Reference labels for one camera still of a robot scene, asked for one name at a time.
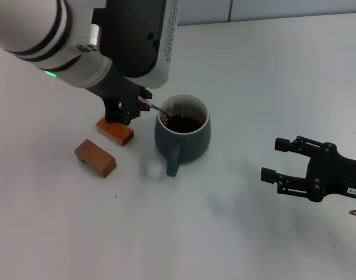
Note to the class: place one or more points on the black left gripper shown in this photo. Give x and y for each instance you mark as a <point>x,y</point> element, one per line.
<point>116,90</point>

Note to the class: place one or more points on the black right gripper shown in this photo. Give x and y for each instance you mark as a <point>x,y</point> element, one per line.
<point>338,175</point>

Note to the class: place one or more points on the grey ceramic cup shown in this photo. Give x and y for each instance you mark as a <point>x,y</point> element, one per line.
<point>183,146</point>

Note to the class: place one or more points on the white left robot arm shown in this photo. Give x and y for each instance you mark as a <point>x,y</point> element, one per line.
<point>29,26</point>

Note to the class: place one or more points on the flat reddish wooden block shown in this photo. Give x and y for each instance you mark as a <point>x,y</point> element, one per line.
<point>116,132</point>

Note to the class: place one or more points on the dark coffee liquid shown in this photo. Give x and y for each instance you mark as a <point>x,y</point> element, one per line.
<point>185,124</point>

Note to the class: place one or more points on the notched wooden block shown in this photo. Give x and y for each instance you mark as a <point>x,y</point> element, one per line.
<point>94,157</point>

